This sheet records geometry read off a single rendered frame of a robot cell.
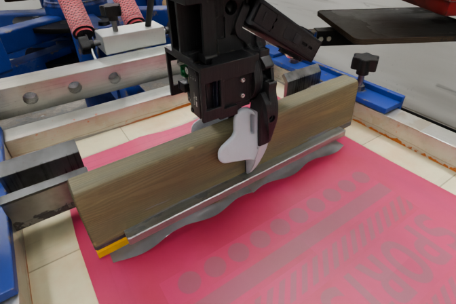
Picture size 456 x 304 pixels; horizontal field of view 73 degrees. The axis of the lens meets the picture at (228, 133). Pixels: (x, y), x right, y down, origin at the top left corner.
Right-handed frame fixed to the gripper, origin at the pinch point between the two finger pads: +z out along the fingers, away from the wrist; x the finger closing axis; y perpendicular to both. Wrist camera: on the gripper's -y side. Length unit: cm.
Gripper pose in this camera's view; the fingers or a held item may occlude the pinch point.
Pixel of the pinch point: (243, 152)
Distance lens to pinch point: 38.2
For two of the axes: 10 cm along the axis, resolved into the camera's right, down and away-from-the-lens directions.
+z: 0.1, 8.3, 5.6
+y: -8.3, 3.2, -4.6
